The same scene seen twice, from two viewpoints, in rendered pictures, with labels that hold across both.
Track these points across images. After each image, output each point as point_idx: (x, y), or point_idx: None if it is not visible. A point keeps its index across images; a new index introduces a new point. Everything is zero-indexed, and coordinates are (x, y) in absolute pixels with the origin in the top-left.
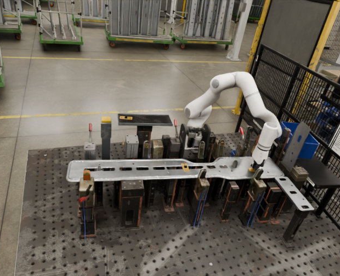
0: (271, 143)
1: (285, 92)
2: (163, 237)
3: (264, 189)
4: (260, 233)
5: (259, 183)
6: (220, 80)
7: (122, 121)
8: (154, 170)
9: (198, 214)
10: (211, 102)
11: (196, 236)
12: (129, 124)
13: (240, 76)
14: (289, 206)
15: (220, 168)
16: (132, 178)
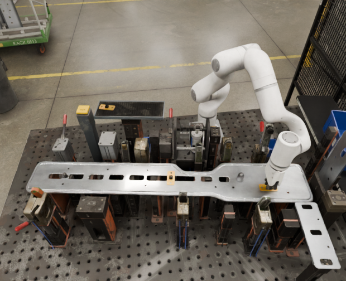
0: (289, 163)
1: None
2: (138, 258)
3: (269, 226)
4: (265, 268)
5: (263, 217)
6: (222, 60)
7: (100, 112)
8: (130, 180)
9: (183, 237)
10: (220, 86)
11: (178, 262)
12: (106, 117)
13: (248, 58)
14: (318, 235)
15: (217, 183)
16: (99, 192)
